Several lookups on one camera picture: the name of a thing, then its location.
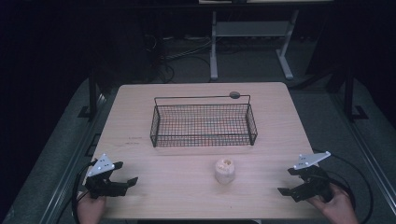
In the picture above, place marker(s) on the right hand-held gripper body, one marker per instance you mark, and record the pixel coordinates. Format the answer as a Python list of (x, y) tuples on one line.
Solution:
[(316, 185)]

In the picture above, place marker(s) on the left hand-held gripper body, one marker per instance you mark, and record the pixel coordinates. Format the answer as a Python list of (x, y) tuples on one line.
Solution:
[(99, 186)]

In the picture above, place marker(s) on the small beige cup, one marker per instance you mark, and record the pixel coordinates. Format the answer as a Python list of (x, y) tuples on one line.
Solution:
[(224, 172)]

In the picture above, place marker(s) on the person's left hand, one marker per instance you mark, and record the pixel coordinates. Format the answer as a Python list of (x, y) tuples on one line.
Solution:
[(91, 210)]

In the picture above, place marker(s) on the person's right hand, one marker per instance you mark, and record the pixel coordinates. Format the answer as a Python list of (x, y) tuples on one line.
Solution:
[(339, 208)]

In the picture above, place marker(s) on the grey round disc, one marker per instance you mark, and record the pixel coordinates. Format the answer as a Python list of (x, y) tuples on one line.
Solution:
[(234, 95)]

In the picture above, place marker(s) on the black metal post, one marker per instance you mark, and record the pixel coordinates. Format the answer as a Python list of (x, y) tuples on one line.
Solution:
[(92, 93), (349, 93)]

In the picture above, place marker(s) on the white metal desk frame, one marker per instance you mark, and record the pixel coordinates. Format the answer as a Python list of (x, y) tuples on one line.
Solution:
[(250, 28)]

